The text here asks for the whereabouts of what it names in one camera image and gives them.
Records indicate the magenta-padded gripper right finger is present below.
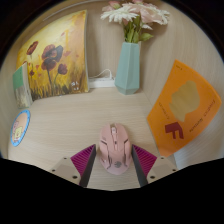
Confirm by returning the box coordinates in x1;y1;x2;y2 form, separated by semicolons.
131;143;178;188

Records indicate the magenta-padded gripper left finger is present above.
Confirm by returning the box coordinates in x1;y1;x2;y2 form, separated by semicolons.
49;143;98;188

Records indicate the pink computer mouse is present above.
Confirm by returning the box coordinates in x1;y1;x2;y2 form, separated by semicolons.
98;122;133;176

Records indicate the round blue-rimmed cartoon mouse pad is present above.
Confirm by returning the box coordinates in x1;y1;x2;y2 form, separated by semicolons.
9;109;32;148

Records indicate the orange book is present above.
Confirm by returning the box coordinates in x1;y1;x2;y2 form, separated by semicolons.
146;59;223;158

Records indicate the white power strip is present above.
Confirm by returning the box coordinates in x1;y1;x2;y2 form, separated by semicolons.
88;77;117;89

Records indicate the teal faceted vase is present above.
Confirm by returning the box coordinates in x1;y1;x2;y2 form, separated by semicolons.
114;41;142;96

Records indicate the yellow poppy flower painting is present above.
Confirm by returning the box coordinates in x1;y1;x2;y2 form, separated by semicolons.
15;9;90;101

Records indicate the pink and white flower bouquet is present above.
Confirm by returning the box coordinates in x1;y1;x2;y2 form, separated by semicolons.
100;0;171;44

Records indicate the white light bar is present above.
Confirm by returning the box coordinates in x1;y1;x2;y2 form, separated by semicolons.
51;0;101;20

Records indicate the white cable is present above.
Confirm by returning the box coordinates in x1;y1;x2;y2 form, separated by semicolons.
89;68;115;81

